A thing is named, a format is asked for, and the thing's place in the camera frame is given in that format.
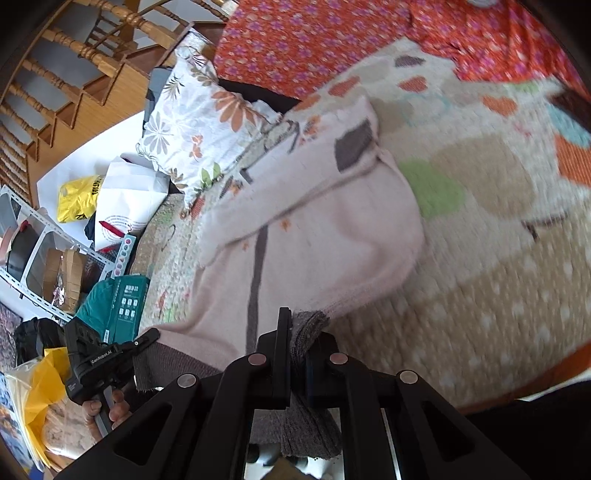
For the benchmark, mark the left hand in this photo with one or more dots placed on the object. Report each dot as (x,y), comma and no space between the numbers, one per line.
(119,412)

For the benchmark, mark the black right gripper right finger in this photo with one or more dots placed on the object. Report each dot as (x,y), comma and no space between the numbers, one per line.
(398,426)

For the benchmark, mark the white metal shelf rack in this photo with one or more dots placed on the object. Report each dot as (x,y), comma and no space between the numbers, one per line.
(44,264)

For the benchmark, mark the white paper bag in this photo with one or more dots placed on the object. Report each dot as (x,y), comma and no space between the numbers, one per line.
(129,196)

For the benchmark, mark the teal cardboard box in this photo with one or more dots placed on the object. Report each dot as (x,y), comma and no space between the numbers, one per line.
(114,307)

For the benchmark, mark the colourful dotted strip box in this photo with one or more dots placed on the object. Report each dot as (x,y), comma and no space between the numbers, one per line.
(123,255)

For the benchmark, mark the red floral bedsheet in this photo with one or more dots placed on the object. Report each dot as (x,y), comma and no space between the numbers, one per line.
(295,47)

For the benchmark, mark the white floral pillow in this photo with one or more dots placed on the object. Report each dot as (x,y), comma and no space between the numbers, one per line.
(197,129)

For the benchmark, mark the wooden chair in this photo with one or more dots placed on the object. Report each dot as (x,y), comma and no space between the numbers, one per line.
(72,69)

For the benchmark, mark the yellow plastic bag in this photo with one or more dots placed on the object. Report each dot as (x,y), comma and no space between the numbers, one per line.
(77,199)

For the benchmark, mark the pale pink knit sweater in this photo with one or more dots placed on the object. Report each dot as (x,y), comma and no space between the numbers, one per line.
(321,228)

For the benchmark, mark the heart patchwork quilt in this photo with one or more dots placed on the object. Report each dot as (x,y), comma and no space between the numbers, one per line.
(500,293)

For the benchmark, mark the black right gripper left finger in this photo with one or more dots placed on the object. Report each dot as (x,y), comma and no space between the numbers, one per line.
(196,428)

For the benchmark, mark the yellow bag on floor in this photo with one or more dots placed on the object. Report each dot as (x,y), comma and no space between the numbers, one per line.
(54,428)

